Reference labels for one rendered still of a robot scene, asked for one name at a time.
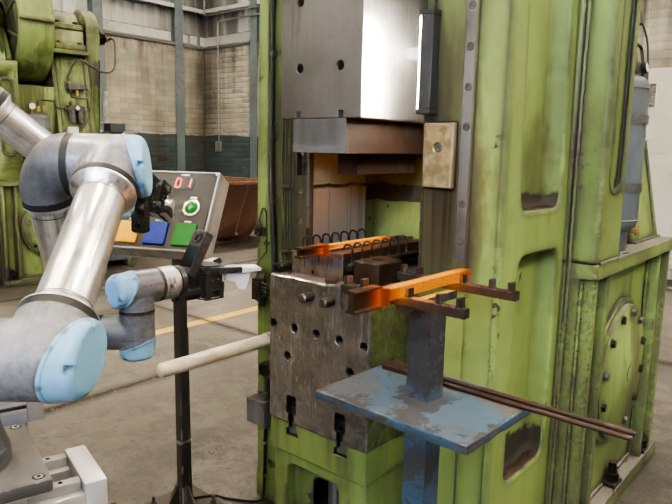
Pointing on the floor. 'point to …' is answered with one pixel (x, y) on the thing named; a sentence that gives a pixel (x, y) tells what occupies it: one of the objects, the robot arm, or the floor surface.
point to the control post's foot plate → (185, 497)
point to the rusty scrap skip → (239, 210)
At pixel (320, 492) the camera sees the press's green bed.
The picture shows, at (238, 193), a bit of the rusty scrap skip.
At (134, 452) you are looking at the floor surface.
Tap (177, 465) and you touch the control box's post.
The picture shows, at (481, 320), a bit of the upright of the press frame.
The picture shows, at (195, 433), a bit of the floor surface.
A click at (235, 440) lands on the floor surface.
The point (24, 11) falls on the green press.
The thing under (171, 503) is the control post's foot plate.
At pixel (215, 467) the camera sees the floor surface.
